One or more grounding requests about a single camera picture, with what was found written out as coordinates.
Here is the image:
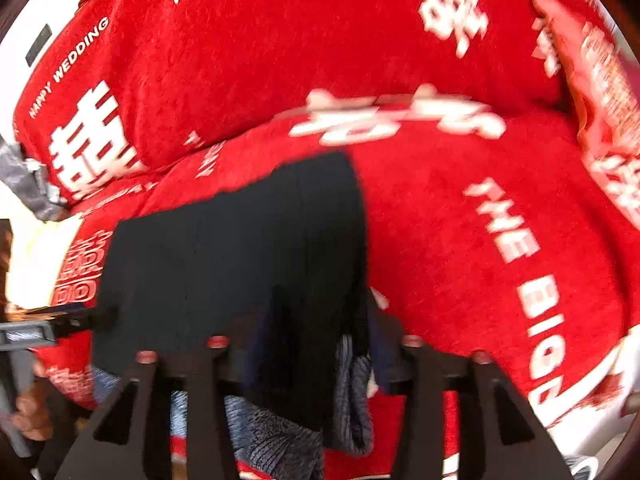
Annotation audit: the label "black pants blue patterned waistband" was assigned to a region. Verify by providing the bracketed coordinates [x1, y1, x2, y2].
[91, 152, 373, 479]

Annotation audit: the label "person's left hand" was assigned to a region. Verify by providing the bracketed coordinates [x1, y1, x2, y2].
[12, 359, 53, 442]

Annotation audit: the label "cream folded cloth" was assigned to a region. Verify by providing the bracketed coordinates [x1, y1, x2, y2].
[6, 214, 84, 310]

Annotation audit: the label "grey fuzzy garment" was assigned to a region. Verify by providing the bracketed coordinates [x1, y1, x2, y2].
[1, 139, 68, 221]

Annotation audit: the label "red wedding quilt white text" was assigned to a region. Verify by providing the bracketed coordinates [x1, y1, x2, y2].
[40, 98, 639, 479]

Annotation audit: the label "red wedding pillow white characters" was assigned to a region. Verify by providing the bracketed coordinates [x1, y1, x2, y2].
[12, 0, 561, 203]

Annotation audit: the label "red patterned pillow at right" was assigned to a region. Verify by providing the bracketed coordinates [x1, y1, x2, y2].
[532, 0, 639, 226]

